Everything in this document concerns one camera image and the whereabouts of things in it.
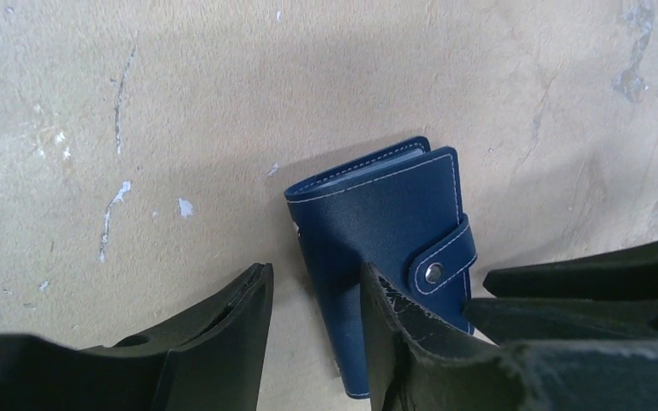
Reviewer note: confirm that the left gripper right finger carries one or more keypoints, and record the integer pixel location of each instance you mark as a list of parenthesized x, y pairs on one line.
[(418, 361)]

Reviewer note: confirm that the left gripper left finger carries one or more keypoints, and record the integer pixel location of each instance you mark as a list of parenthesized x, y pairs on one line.
[(208, 357)]

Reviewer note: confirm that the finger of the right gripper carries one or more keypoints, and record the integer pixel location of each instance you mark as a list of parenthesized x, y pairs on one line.
[(510, 320), (629, 274)]

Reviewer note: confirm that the blue leather card holder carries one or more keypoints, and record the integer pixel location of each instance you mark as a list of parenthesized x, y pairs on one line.
[(399, 208)]

